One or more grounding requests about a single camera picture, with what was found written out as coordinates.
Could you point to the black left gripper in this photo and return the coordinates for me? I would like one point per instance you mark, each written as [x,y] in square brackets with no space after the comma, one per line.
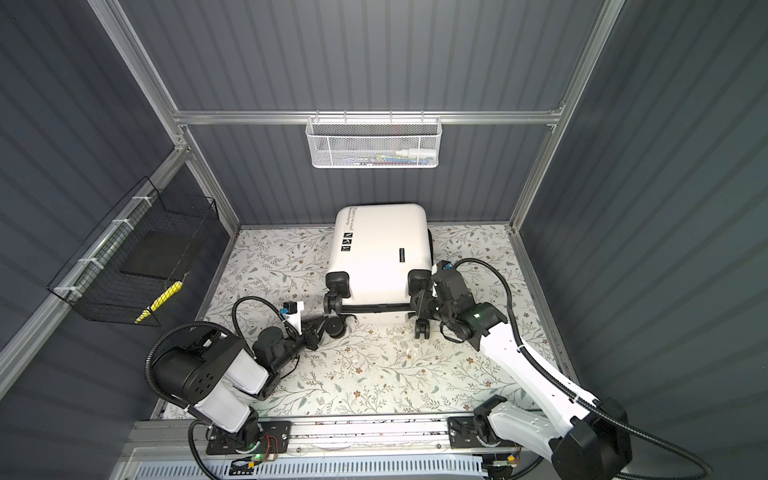
[309,336]

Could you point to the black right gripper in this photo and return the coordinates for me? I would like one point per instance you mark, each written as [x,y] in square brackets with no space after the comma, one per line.
[430,296]

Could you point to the white black suitcase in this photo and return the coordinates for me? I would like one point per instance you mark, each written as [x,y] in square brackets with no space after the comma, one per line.
[380,257]

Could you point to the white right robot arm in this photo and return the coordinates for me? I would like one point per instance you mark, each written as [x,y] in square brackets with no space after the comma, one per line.
[582,436]

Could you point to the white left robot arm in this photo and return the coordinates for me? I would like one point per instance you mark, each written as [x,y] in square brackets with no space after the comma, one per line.
[199,367]

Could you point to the yellow black striped tape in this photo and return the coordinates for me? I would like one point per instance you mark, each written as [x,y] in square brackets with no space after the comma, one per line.
[159,301]

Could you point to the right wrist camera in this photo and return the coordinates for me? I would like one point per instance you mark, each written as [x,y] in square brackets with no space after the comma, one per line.
[448,282]

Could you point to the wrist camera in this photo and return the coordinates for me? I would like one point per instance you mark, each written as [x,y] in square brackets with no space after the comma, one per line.
[291,312]
[448,282]

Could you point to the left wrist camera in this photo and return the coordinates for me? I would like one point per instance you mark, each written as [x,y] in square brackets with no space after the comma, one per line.
[291,312]

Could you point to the white perforated cable duct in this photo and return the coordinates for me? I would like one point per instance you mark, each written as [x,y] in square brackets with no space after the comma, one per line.
[406,467]

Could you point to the white wire mesh basket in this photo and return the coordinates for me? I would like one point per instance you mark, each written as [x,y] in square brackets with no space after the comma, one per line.
[374,142]

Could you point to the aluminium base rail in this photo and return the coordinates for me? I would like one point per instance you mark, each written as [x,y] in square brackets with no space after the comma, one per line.
[366,432]

